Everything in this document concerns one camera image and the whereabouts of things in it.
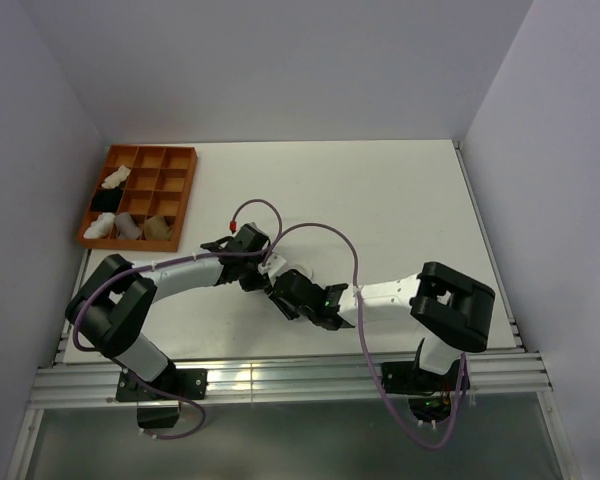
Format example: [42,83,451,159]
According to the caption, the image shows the tan brown long sock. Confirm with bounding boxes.
[143,215,173,241]

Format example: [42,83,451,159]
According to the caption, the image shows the grey sock with red cuff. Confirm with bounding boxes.
[114,212,142,240]

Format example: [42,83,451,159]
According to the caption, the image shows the white sock with black stripes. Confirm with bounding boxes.
[296,265,313,279]

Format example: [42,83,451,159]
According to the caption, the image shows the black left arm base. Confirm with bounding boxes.
[115,368,208,440]

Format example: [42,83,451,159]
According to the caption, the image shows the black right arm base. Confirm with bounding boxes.
[381,360,460,423]

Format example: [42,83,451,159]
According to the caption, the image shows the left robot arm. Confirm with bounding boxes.
[65,224,269,399]

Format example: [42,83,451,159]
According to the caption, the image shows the black rolled sock in tray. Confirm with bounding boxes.
[89,188,124,213]

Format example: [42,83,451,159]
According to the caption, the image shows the white rolled sock in tray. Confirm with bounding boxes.
[83,212,116,240]

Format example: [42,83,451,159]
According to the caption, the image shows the cream rolled sock in tray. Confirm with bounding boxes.
[101,165,131,190]

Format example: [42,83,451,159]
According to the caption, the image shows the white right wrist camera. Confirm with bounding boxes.
[258,253,287,280]

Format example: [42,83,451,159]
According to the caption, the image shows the aluminium frame rail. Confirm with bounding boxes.
[28,351,552,410]

